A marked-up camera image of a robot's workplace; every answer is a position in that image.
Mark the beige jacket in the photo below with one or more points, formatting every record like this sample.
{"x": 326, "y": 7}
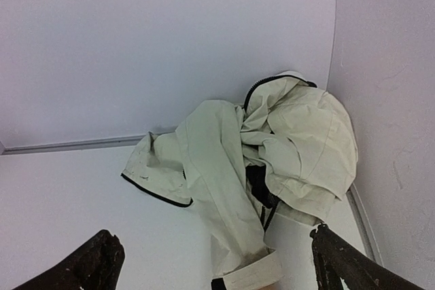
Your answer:
{"x": 288, "y": 150}

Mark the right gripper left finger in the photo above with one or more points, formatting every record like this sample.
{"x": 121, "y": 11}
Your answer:
{"x": 96, "y": 265}

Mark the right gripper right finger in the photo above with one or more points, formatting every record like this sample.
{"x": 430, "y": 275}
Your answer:
{"x": 338, "y": 265}

